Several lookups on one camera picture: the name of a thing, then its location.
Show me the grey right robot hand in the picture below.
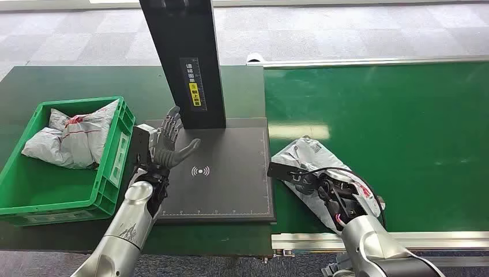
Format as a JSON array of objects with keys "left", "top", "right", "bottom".
[{"left": 289, "top": 172, "right": 334, "bottom": 196}]

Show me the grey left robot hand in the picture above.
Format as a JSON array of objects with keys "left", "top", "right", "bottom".
[{"left": 152, "top": 105, "right": 202, "bottom": 170}]

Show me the grey mailer package red print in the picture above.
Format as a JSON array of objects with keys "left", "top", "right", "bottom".
[{"left": 270, "top": 136, "right": 386, "bottom": 234}]

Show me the black weighing scanner device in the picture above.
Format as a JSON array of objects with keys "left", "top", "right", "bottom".
[{"left": 138, "top": 0, "right": 277, "bottom": 224}]

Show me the grey package with red stripe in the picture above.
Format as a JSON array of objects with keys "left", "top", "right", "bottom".
[{"left": 61, "top": 99, "right": 120, "bottom": 170}]

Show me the green plastic basket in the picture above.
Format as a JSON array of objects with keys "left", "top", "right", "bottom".
[{"left": 0, "top": 96, "right": 136, "bottom": 227}]

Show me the crumpled plain grey package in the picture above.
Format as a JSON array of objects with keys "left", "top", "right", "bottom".
[{"left": 21, "top": 108, "right": 75, "bottom": 169}]

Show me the black yellow label sticker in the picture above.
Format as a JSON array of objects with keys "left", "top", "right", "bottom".
[{"left": 179, "top": 57, "right": 208, "bottom": 113}]

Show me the green conveyor belt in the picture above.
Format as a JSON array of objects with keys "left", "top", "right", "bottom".
[{"left": 264, "top": 61, "right": 489, "bottom": 235}]

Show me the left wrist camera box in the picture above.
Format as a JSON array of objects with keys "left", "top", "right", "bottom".
[{"left": 131, "top": 123, "right": 158, "bottom": 168}]

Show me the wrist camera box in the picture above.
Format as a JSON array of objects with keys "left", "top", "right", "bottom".
[
  {"left": 131, "top": 123, "right": 158, "bottom": 168},
  {"left": 266, "top": 162, "right": 306, "bottom": 184}
]

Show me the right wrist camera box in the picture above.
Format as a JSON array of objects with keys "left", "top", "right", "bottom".
[{"left": 266, "top": 162, "right": 306, "bottom": 184}]

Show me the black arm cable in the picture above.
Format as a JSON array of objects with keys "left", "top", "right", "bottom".
[{"left": 292, "top": 166, "right": 386, "bottom": 230}]

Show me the aluminium conveyor side rail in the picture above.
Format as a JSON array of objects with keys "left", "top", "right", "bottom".
[
  {"left": 246, "top": 55, "right": 489, "bottom": 69},
  {"left": 271, "top": 231, "right": 489, "bottom": 253}
]

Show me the aluminium lower frame bar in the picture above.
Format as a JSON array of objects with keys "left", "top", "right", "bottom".
[{"left": 427, "top": 256, "right": 489, "bottom": 268}]

